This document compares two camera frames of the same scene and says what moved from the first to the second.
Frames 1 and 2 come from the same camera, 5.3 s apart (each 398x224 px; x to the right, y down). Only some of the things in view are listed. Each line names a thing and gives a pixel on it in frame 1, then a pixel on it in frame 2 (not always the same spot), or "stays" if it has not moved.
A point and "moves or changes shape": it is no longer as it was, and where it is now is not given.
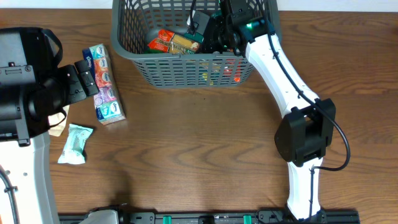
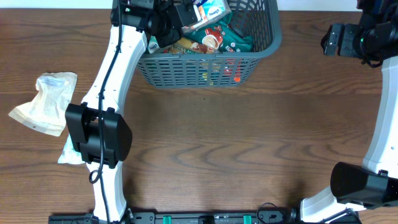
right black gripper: (211, 37) to (331, 39)
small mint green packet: (73, 152) stays
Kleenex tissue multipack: (108, 102) moves or changes shape
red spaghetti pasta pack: (172, 43) stays
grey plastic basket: (134, 22) stays
